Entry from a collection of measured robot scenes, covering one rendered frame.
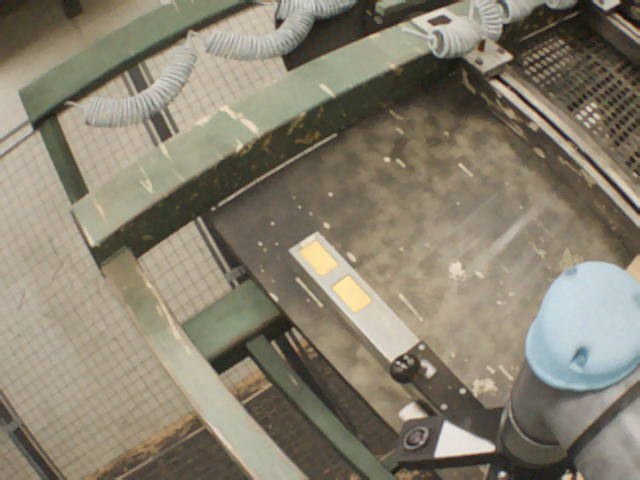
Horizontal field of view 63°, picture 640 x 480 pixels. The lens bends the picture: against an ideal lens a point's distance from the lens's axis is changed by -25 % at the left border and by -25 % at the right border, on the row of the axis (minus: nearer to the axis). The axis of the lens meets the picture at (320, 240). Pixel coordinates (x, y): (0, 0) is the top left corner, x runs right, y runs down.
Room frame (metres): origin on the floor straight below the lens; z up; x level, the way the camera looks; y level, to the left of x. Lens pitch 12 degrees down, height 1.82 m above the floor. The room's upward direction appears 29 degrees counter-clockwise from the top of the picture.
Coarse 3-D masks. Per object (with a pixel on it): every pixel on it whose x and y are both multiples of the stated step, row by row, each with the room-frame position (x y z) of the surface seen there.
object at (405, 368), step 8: (400, 360) 0.67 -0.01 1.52; (408, 360) 0.67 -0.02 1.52; (416, 360) 0.67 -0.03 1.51; (424, 360) 0.76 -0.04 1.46; (392, 368) 0.67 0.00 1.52; (400, 368) 0.66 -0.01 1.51; (408, 368) 0.66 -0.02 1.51; (416, 368) 0.66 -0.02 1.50; (424, 368) 0.73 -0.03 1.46; (432, 368) 0.75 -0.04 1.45; (392, 376) 0.67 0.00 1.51; (400, 376) 0.66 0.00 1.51; (408, 376) 0.66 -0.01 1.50; (416, 376) 0.66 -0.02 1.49; (424, 376) 0.75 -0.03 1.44
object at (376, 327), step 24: (312, 240) 0.92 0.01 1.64; (312, 288) 0.91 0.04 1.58; (336, 312) 0.87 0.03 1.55; (360, 312) 0.84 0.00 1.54; (384, 312) 0.84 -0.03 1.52; (360, 336) 0.84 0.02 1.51; (384, 336) 0.81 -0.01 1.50; (408, 336) 0.81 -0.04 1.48; (384, 360) 0.80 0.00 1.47; (408, 384) 0.77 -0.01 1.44; (432, 408) 0.74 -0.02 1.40
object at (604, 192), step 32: (480, 0) 1.02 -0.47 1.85; (480, 64) 1.06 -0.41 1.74; (480, 96) 1.13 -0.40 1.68; (512, 96) 1.06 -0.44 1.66; (512, 128) 1.09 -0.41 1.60; (544, 128) 1.00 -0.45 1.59; (544, 160) 1.04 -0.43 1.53; (576, 160) 0.95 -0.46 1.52; (576, 192) 0.98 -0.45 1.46; (608, 192) 0.90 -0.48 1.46; (608, 224) 0.92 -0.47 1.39
